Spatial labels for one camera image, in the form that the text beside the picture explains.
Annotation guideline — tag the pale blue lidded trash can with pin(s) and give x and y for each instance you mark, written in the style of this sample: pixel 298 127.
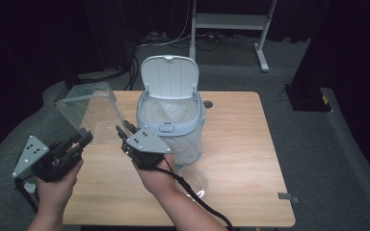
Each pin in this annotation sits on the pale blue lidded trash can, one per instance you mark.
pixel 170 77

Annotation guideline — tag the person's left hand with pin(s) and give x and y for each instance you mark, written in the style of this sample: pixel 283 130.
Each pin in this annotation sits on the person's left hand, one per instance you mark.
pixel 54 192

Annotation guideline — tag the black box with yellow label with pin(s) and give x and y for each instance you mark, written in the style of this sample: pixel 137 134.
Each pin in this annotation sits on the black box with yellow label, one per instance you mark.
pixel 306 99

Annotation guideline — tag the clear rectangular plastic container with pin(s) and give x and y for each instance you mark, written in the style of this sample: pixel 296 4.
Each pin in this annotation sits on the clear rectangular plastic container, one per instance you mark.
pixel 90 109

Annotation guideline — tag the flat dark stand base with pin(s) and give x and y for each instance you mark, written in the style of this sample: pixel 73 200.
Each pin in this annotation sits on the flat dark stand base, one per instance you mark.
pixel 99 75

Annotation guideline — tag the power strip with plugs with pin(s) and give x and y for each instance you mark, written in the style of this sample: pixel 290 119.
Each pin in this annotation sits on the power strip with plugs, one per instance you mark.
pixel 154 37

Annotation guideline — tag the clear round plastic bowl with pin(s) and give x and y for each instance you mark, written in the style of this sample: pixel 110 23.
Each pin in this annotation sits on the clear round plastic bowl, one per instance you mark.
pixel 197 181

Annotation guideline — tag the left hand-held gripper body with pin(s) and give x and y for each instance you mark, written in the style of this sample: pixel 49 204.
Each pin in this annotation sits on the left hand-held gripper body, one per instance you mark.
pixel 51 160

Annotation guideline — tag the grey tape strip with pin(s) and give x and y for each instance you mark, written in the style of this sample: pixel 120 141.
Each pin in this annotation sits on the grey tape strip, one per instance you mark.
pixel 287 196

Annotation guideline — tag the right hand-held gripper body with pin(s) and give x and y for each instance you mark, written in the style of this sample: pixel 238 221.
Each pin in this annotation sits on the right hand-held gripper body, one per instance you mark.
pixel 146 147

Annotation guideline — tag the white metal stand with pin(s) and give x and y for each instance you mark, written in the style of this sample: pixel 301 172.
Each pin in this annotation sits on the white metal stand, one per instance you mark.
pixel 228 20

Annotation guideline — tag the white trash bag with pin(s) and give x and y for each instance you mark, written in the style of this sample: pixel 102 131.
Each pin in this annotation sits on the white trash bag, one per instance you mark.
pixel 186 144

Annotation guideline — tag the person's right hand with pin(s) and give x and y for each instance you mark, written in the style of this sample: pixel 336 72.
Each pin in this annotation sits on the person's right hand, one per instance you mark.
pixel 155 179

